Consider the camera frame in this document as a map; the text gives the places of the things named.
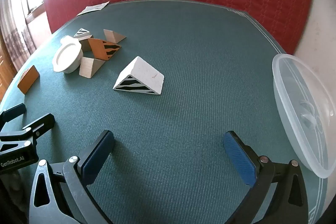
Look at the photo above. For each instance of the small striped triangular block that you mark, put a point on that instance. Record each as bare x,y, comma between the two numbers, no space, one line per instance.
82,32

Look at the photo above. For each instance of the white cup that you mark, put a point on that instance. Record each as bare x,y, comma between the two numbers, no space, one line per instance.
67,56

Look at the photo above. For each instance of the clear plastic container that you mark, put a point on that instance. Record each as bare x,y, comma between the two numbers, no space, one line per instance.
296,108

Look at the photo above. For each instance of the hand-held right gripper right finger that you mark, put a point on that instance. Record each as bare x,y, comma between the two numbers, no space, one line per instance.
237,155

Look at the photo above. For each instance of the white paper card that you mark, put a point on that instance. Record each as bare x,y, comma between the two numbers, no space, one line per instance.
93,8

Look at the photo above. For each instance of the orange striped wooden block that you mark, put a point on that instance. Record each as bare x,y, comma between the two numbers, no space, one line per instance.
98,48

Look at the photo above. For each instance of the plain orange wooden block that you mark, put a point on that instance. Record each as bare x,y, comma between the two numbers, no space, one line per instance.
28,79

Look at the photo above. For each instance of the brown wooden block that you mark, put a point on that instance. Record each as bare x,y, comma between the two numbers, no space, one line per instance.
86,45

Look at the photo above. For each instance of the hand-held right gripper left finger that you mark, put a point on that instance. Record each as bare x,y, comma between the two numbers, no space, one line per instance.
98,158

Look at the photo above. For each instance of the patterned curtain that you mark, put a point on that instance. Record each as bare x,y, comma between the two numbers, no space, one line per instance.
15,37

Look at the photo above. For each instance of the beige wooden block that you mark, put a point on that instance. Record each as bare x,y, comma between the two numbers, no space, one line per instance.
88,67
113,35

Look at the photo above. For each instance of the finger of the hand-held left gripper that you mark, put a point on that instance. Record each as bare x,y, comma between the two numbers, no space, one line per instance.
14,111
42,123

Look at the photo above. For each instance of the large white striped triangular block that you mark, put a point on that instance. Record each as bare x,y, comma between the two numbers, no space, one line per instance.
144,71

